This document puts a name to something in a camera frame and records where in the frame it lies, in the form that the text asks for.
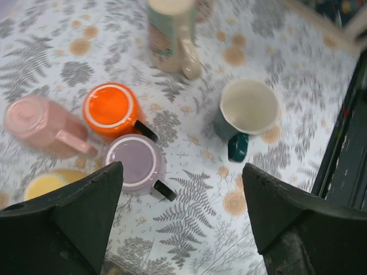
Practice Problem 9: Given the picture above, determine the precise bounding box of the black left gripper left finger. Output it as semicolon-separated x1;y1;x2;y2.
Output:
1;162;123;274

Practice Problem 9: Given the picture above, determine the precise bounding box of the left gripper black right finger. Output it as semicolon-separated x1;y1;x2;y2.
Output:
242;163;366;274

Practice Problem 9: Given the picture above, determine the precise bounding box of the lilac mug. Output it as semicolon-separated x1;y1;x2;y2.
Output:
104;134;177;202

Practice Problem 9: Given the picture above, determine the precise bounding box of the orange mug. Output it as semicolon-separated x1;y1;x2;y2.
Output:
82;82;158;143

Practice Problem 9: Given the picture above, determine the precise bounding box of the dark teal mug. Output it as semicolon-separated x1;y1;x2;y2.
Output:
213;78;279;163

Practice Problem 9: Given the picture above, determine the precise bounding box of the yellow mug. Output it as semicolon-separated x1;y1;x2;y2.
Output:
24;169;88;201

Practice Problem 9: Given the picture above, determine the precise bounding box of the light pink ribbed mug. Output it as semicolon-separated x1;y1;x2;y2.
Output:
3;94;97;159

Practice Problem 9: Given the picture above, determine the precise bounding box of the cream floral mug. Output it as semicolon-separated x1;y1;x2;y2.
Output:
147;0;201;80

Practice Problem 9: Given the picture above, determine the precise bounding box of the pink floral mug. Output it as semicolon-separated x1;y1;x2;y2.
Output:
196;0;215;23

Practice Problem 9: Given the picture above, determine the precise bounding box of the cream canvas tote bag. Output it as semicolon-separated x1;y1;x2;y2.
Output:
282;1;366;55

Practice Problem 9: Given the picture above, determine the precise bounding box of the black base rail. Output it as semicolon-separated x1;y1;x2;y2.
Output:
311;51;366;211

